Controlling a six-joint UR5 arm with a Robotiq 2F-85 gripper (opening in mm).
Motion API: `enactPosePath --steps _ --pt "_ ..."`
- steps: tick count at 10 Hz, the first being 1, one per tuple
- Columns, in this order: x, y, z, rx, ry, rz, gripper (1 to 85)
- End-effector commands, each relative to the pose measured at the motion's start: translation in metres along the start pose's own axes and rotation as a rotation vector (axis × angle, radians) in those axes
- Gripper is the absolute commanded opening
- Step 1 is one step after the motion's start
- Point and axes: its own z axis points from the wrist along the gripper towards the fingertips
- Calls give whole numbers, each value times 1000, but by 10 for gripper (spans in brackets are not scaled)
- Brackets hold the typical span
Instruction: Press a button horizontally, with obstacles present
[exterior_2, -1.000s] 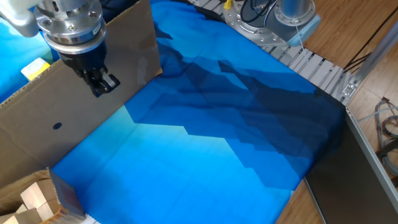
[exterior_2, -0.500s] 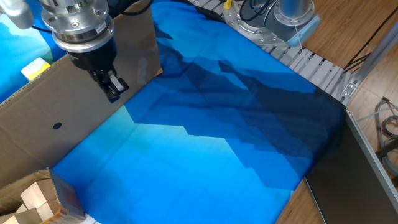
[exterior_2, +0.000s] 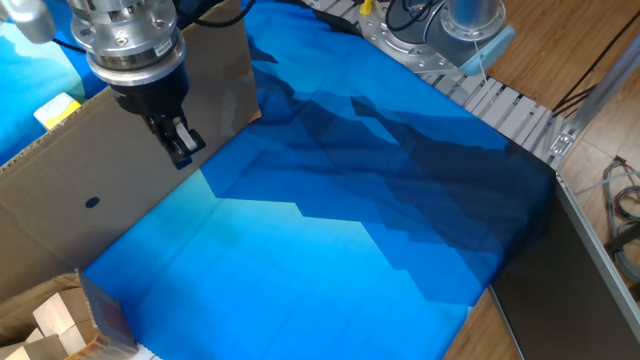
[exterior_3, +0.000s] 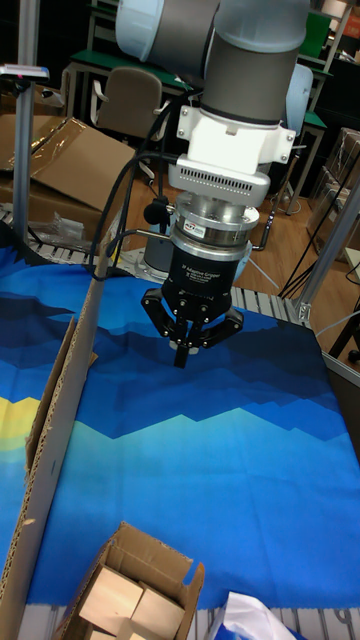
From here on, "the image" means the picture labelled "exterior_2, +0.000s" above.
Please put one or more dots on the dark grey board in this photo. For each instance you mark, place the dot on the dark grey board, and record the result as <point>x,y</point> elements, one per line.
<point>560,300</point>

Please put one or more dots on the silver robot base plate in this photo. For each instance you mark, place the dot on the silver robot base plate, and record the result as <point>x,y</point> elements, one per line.
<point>375,30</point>

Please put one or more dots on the slatted aluminium table frame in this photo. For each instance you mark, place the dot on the slatted aluminium table frame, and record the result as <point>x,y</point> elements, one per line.
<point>500,107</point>

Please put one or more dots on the aluminium edge rail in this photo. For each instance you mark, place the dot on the aluminium edge rail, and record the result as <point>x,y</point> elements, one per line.
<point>600,247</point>

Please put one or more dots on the white wrist adapter housing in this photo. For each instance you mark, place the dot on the white wrist adapter housing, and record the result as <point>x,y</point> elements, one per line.
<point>30,17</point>

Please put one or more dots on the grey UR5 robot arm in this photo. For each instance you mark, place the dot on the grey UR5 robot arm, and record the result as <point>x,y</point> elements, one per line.
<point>415,40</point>

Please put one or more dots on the blue mountain print cloth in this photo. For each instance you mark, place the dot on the blue mountain print cloth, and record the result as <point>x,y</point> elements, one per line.
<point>300,250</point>

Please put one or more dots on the silver corner bracket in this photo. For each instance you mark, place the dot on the silver corner bracket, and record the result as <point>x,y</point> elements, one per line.
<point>561,146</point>

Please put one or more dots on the white zip tie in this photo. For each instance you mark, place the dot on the white zip tie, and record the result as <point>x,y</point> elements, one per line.
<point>482,62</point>

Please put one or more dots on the light wooden block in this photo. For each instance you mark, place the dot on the light wooden block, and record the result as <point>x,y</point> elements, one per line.
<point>35,336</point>
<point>40,350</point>
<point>80,337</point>
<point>60,310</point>

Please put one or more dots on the translucent plastic strip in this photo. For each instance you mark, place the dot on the translucent plastic strip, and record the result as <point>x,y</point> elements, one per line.
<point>607,182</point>

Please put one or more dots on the aluminium frame post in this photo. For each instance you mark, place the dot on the aluminium frame post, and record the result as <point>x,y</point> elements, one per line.
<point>605,85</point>

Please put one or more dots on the large brown cardboard wall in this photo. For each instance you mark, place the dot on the large brown cardboard wall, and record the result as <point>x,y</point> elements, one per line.
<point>75,200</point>

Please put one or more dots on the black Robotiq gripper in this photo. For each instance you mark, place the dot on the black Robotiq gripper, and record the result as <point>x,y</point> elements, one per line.
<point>150,100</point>

